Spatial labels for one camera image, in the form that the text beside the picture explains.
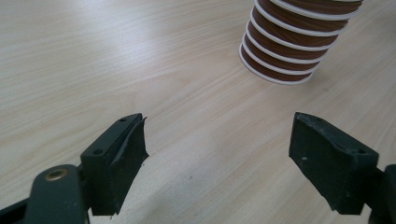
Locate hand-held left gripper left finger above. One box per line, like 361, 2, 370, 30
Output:
79, 112, 149, 217

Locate stack of brown paper cups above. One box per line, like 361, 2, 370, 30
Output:
238, 0, 364, 86

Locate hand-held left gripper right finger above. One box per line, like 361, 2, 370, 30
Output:
288, 111, 380, 217

